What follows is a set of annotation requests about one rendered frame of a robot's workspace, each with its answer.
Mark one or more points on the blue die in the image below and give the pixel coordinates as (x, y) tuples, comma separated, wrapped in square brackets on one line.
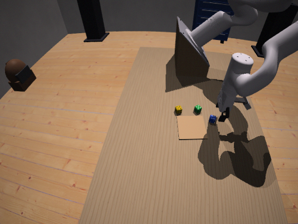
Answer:
[(212, 119)]

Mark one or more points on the peach square mat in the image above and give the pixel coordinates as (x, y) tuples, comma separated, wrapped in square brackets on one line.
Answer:
[(191, 127)]

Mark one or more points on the green die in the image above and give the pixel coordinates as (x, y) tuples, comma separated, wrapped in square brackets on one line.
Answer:
[(197, 108)]

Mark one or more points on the yellow die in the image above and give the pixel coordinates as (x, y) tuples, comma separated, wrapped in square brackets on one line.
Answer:
[(178, 109)]

